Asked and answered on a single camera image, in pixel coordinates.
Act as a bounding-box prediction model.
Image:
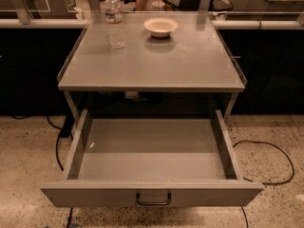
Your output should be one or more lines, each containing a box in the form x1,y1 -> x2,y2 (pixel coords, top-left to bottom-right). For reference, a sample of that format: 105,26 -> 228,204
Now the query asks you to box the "grey top drawer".
41,111 -> 263,207

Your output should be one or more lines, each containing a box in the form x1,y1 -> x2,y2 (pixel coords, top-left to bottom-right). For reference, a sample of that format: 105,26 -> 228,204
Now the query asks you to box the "grey metal cabinet table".
58,12 -> 246,105

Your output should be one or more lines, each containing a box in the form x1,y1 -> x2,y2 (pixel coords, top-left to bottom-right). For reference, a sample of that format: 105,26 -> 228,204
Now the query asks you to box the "white paper bowl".
143,17 -> 178,38

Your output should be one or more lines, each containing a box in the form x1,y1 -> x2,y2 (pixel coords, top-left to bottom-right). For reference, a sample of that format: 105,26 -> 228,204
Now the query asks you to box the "clear plastic water bottle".
104,0 -> 124,48

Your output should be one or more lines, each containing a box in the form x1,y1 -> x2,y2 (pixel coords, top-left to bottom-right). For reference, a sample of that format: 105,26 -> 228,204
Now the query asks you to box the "plastic cup with straw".
152,0 -> 165,10

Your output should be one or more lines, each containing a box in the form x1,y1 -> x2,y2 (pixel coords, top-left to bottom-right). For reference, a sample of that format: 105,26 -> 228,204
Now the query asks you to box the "black cable left floor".
9,114 -> 74,228

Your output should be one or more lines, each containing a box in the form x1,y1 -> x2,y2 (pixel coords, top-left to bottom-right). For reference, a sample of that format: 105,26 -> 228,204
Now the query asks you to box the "black cable floor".
232,139 -> 295,228
9,114 -> 74,228

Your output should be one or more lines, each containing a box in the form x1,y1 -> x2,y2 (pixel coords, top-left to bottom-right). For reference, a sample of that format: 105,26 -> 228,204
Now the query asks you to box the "black cable right floor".
232,139 -> 295,228

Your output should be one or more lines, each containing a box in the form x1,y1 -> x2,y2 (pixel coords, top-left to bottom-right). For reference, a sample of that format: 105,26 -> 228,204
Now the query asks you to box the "grey left support post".
11,0 -> 31,25

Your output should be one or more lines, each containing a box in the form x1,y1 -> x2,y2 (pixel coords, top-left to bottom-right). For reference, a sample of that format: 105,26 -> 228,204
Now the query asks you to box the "white horizontal rail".
0,19 -> 304,30

